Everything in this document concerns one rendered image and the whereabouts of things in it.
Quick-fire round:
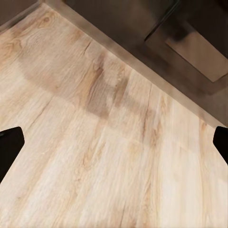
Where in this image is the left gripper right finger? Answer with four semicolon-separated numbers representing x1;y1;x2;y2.
213;126;228;165

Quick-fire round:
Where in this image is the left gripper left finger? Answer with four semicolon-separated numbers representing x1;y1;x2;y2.
0;126;25;183

